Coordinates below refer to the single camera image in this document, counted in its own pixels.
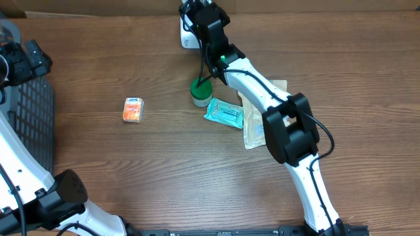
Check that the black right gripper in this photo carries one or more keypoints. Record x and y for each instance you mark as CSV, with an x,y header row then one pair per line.
x,y
224,18

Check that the teal wipes packet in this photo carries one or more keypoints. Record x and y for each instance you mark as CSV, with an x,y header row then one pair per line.
x,y
224,113

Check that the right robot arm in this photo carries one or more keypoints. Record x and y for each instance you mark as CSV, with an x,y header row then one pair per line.
x,y
290,129

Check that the beige plastic pouch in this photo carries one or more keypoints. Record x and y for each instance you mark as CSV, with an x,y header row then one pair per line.
x,y
253,131

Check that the grey plastic basket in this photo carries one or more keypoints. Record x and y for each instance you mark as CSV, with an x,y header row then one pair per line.
x,y
30,108

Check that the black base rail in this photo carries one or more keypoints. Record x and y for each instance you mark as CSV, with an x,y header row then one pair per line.
x,y
229,232

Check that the green lid jar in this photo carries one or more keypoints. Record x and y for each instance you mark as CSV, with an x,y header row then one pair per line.
x,y
201,92

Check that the white barcode scanner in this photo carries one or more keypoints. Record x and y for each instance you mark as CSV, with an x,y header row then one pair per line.
x,y
187,38

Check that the orange tissue pack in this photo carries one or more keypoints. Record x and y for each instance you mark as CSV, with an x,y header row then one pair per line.
x,y
132,111

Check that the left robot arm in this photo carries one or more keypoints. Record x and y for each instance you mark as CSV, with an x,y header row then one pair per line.
x,y
32,196

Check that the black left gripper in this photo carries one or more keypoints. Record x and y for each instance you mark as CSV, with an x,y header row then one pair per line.
x,y
36,57

